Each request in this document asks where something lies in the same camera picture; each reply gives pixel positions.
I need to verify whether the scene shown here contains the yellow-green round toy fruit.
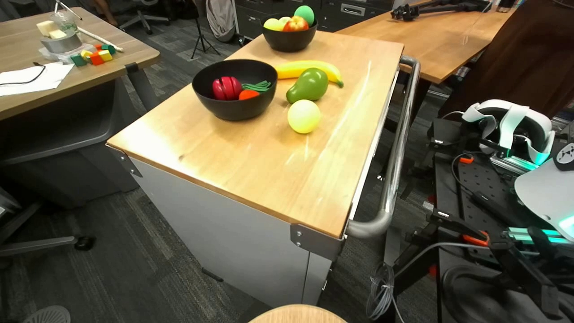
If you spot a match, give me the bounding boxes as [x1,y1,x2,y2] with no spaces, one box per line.
[286,98,324,136]

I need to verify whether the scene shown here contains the green toy pear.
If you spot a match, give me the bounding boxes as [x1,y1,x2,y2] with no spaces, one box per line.
[286,66,331,105]

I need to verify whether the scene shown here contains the yellow toy banana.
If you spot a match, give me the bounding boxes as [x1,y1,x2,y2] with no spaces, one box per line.
[275,59,347,89]

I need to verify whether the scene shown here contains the black plastic bowl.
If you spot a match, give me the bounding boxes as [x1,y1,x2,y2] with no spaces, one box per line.
[263,21,320,53]
[193,57,281,123]

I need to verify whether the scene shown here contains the orange toy pepper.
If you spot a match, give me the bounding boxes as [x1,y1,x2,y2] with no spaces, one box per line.
[282,14,313,34]

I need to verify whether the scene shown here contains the yellow toy lemon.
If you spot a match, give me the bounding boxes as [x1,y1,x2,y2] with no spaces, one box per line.
[263,16,290,32]

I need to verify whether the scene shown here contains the green round toy fruit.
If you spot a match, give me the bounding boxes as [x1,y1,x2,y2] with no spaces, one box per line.
[293,3,317,26]

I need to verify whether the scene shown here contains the round wooden stool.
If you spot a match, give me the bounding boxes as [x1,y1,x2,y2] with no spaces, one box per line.
[250,303,349,323]

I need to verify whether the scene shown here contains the black cabinet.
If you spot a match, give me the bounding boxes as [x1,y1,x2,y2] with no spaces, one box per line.
[236,0,397,41]

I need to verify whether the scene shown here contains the wooden side table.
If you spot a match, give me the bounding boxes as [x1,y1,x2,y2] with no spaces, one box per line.
[338,1,523,86]

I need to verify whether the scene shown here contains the colourful toy blocks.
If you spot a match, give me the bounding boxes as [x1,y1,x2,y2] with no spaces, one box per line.
[71,41,117,68]

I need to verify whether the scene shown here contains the white plastic stick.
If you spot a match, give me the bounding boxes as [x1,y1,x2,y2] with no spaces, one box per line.
[78,25,125,53]

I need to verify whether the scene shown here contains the white VR headset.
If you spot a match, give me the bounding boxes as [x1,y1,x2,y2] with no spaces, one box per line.
[462,96,557,175]

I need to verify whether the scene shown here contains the dark grey office chair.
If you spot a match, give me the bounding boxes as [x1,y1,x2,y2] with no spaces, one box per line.
[0,78,143,258]

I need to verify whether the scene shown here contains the clear plastic cup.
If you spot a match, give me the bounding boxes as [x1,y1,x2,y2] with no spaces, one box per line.
[51,7,82,30]

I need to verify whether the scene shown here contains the white paper sheets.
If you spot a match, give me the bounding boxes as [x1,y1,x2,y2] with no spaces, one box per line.
[0,61,76,98]

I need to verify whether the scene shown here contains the large wooden conference table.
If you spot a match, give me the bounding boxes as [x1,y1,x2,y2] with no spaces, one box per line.
[0,5,162,122]

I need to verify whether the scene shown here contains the metal cart handle bar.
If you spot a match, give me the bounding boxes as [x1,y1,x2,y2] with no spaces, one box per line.
[347,55,422,240]

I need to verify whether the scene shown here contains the black camera tripod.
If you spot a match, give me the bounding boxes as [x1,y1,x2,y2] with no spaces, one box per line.
[189,0,223,61]

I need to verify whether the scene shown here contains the orange clamp handle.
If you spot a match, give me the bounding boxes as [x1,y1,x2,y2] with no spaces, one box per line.
[456,229,494,249]

